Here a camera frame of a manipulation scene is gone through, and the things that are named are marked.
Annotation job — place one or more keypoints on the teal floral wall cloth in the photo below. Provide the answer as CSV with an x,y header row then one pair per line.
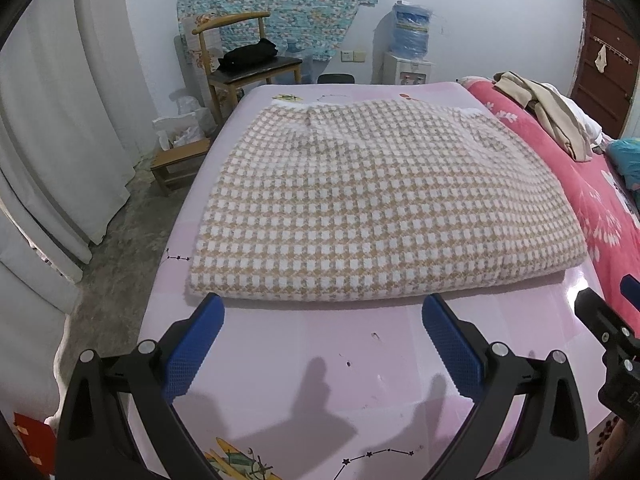
x,y
300,0

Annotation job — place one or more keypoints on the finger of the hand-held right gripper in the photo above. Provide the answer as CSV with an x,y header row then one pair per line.
x,y
600,320
632,290

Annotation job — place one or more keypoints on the pink floral blanket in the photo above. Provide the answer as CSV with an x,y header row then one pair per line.
x,y
595,210

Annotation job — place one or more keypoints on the black bag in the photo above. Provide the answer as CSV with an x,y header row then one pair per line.
x,y
247,57

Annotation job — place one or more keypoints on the white garment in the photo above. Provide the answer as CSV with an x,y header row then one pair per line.
x,y
587,125

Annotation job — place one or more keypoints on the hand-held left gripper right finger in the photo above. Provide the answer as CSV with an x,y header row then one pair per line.
x,y
450,345

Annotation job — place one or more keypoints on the white curtain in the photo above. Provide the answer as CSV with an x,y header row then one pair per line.
x,y
60,110

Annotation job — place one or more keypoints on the black plastic object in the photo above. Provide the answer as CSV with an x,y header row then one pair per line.
x,y
336,79

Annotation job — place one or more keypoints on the beige white checked coat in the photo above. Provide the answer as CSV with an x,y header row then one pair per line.
x,y
375,200

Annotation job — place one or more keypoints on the blue water bottle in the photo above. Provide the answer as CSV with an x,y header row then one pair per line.
x,y
411,35

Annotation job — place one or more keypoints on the pale floral cloth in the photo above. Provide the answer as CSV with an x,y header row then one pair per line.
x,y
192,45

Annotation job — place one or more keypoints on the teal plastic bag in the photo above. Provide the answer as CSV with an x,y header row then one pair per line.
x,y
625,160

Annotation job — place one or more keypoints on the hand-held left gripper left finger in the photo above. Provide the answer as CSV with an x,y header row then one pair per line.
x,y
195,345

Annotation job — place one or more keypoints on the small hanging cloth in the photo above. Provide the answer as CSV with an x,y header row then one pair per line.
x,y
601,60

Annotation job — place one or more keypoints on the white plastic bags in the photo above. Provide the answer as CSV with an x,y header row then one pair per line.
x,y
180,125

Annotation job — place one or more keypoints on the beige clothes pile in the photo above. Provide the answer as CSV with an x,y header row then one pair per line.
x,y
545,110

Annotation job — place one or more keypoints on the wooden chair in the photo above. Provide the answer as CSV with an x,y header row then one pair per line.
x,y
230,20

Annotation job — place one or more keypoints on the white water dispenser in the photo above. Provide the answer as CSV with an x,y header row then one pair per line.
x,y
407,70

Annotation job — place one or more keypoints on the red cardboard box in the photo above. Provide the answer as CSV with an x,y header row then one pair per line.
x,y
32,440

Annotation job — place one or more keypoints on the brown wooden door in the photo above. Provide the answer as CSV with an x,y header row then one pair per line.
x,y
607,90

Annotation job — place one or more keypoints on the wall socket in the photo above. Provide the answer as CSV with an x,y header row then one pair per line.
x,y
352,56

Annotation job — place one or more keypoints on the small wooden stool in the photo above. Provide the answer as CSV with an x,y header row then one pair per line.
x,y
175,157

